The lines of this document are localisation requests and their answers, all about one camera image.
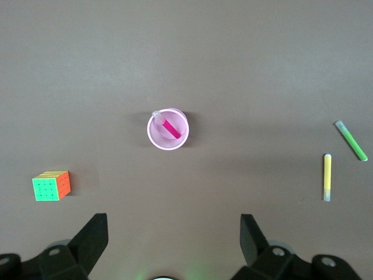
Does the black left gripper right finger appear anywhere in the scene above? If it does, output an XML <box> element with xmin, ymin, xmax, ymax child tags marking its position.
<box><xmin>233</xmin><ymin>214</ymin><xmax>362</xmax><ymax>280</ymax></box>

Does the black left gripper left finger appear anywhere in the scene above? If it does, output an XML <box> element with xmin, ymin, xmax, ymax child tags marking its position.
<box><xmin>0</xmin><ymin>213</ymin><xmax>109</xmax><ymax>280</ymax></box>

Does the pink marker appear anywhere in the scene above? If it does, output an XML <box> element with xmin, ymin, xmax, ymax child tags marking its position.
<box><xmin>152</xmin><ymin>110</ymin><xmax>182</xmax><ymax>139</ymax></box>

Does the colourful puzzle cube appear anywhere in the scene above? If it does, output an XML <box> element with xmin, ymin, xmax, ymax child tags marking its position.
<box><xmin>31</xmin><ymin>170</ymin><xmax>72</xmax><ymax>202</ymax></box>

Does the yellow marker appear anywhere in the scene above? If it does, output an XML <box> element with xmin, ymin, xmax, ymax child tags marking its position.
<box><xmin>322</xmin><ymin>153</ymin><xmax>333</xmax><ymax>202</ymax></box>

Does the pink mesh cup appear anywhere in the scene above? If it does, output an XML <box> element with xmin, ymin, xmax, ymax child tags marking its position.
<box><xmin>146</xmin><ymin>107</ymin><xmax>191</xmax><ymax>152</ymax></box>

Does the green marker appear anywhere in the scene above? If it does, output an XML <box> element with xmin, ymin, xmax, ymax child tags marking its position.
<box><xmin>334</xmin><ymin>120</ymin><xmax>369</xmax><ymax>162</ymax></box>

